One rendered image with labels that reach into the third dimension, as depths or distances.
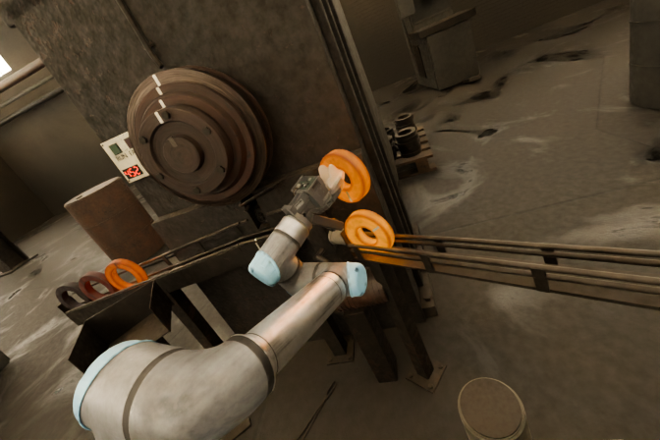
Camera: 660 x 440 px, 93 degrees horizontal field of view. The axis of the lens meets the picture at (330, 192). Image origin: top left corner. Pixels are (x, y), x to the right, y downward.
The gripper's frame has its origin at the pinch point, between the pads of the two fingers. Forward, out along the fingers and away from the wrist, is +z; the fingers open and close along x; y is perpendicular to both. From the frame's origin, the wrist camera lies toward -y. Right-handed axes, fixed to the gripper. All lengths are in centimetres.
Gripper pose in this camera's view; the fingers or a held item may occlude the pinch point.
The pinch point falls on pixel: (341, 170)
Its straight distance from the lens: 86.1
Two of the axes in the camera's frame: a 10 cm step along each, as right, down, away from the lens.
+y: -5.4, -6.6, -5.2
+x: -6.7, -0.3, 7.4
